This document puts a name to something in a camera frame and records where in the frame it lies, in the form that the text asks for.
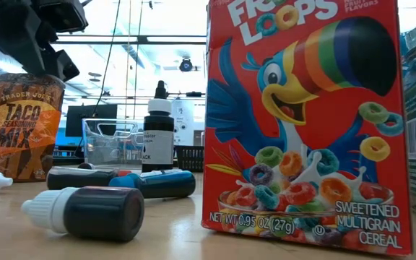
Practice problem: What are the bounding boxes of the white wall panel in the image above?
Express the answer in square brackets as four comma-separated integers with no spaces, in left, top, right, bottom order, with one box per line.
[171,99,206,146]

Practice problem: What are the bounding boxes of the black plastic basket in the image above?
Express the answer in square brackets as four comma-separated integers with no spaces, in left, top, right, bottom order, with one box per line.
[174,144,205,173]

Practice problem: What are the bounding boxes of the black monitor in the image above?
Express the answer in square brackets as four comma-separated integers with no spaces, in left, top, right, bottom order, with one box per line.
[65,104,118,138]

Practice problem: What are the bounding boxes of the black tube red cap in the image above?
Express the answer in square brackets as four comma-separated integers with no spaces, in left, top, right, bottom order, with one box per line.
[46,166,133,191]

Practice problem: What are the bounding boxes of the dark red bottle white cap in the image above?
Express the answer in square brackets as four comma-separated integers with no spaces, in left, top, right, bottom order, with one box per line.
[19,186,146,243]

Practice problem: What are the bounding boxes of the black dropper bottle white label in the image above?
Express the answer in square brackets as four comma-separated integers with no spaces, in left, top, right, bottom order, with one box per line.
[142,79,176,173]

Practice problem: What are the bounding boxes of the red Froot Loops cereal box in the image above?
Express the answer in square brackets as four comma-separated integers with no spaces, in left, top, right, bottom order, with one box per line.
[200,0,414,257]

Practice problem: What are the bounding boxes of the clear plastic bin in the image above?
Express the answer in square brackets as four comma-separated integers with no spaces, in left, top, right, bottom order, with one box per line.
[81,118,146,171]

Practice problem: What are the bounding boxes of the blue food colouring tube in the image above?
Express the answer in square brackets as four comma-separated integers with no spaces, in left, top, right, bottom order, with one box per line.
[108,170,197,199]

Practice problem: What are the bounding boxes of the thin hanging cord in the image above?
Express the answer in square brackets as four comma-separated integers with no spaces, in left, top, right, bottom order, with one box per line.
[123,0,132,121]
[132,0,144,121]

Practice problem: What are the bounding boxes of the taco seasoning mix packet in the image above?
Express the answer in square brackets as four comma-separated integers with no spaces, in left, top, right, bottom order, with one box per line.
[0,73,66,183]

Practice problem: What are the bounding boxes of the black hanging cable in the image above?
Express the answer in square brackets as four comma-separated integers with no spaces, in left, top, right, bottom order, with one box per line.
[73,0,122,158]

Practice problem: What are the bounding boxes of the black ceiling camera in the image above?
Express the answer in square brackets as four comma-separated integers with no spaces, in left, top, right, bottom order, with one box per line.
[178,57,194,73]

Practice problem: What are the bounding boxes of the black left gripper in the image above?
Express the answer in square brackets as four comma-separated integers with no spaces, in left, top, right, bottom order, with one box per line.
[0,0,90,82]

